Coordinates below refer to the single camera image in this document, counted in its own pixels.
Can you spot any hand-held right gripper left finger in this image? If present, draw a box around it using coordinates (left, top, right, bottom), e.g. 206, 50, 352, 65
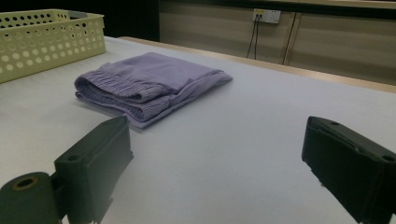
53, 115, 134, 224

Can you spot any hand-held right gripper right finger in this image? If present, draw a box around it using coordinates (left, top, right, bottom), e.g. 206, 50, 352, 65
301, 116, 396, 224

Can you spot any pale green perforated basket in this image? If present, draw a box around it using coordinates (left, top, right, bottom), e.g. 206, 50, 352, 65
0, 8, 106, 85

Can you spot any white wall socket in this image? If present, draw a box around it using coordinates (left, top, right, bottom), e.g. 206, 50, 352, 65
252, 8, 282, 25

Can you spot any black cable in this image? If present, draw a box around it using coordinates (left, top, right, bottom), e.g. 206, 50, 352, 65
254, 16, 262, 61
246, 16, 259, 60

